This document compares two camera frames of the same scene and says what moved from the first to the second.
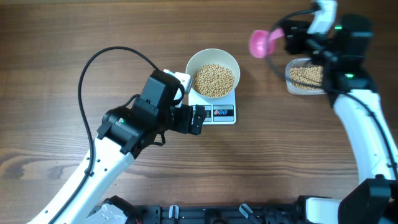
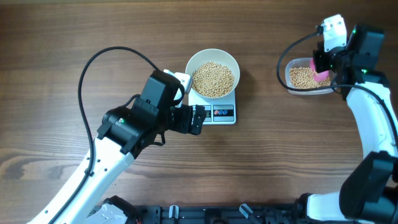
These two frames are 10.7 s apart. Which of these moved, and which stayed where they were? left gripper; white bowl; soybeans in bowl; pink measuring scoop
Moved: pink measuring scoop
Stayed: soybeans in bowl; left gripper; white bowl
